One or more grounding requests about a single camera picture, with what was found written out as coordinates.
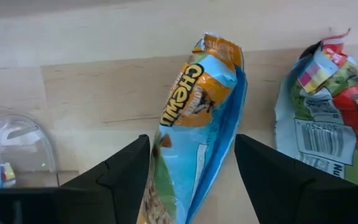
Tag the red-label Chewy granola bar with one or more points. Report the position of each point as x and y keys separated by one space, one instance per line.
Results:
x=322 y=124

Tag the orange-label Chewy granola bar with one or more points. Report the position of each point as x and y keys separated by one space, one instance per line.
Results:
x=197 y=140

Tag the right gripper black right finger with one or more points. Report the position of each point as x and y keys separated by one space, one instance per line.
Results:
x=291 y=199

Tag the clear plastic bin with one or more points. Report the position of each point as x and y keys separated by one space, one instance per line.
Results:
x=26 y=155

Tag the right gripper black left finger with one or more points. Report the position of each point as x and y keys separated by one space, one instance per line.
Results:
x=104 y=193

